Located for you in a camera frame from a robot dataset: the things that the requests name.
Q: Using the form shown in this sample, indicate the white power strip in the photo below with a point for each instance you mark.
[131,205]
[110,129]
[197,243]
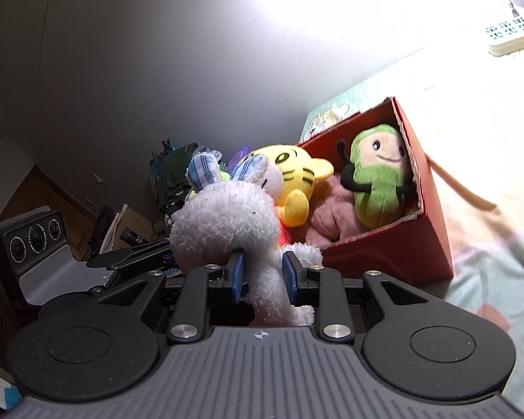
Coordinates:
[513,35]

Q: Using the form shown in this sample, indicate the white bunny plush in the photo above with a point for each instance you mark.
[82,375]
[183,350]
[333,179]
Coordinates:
[227,222]

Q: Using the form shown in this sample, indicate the green cartoon printed bedsheet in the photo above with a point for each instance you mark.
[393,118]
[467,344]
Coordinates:
[484,139]

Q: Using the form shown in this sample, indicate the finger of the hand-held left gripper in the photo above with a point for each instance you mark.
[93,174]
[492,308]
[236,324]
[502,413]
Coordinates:
[135,255]

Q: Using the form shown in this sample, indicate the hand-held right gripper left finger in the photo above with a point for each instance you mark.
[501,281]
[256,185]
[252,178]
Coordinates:
[238,279]

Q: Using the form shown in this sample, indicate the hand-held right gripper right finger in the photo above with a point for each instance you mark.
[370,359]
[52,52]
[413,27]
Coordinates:
[291,279]

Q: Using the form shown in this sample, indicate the dark clothes pile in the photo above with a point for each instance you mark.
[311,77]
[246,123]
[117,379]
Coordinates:
[170,174]

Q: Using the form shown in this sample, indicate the red cardboard box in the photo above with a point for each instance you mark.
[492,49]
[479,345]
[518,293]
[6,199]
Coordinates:
[397,253]

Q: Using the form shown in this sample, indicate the stack of papers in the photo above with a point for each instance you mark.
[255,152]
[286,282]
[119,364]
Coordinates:
[111,227]

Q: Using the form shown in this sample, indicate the colourful printed packet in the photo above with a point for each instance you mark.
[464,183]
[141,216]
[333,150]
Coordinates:
[0,390]

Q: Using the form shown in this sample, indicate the black cylinder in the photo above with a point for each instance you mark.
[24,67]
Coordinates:
[133,235]

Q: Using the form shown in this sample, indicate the green pea pod plush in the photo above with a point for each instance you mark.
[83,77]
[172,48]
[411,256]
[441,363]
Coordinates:
[375,183]

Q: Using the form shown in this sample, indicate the purple teddy bear plush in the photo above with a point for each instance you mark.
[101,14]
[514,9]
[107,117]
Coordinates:
[332,218]

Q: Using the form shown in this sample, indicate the yellow tiger plush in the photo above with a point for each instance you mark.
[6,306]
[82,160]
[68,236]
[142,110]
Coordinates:
[297,170]

